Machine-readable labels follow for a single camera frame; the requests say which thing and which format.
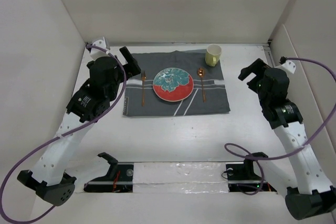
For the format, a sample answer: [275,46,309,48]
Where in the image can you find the pale yellow mug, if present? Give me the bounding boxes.
[205,44,222,67]

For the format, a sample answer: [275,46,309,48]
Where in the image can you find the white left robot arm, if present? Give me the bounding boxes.
[17,45,141,206]

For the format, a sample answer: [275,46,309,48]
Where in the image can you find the grey striped cloth placemat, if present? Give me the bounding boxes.
[123,49,230,117]

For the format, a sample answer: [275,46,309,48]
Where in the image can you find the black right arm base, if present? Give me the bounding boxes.
[221,162,277,194]

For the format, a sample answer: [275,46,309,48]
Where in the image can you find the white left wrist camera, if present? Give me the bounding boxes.
[88,36,110,60]

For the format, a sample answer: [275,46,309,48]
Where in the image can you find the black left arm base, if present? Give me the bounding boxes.
[83,163,134,193]

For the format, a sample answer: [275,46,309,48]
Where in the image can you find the copper spoon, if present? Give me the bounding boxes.
[197,67,206,103]

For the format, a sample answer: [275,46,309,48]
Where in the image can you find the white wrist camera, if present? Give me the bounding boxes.
[88,36,110,60]
[277,57,296,74]

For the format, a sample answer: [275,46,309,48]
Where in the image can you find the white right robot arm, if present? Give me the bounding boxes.
[238,57,335,220]

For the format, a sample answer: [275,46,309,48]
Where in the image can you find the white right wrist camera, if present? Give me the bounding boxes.
[277,57,296,74]

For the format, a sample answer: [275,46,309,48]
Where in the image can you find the copper fork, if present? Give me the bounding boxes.
[141,70,146,106]

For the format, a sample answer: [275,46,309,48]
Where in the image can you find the red and teal plate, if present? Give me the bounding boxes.
[152,68,194,102]

